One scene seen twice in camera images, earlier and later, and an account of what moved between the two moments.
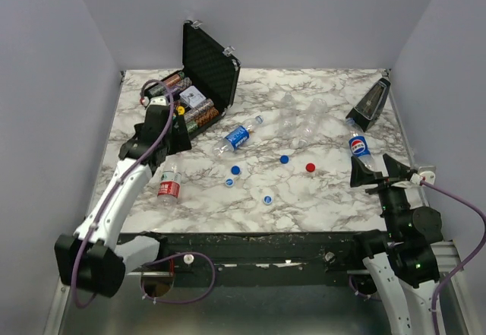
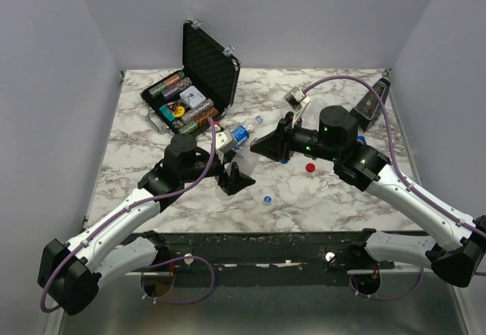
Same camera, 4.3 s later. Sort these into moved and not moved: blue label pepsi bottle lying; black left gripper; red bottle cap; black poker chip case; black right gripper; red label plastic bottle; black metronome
Moved: black right gripper; red label plastic bottle; black left gripper
Not moved: black metronome; blue label pepsi bottle lying; black poker chip case; red bottle cap
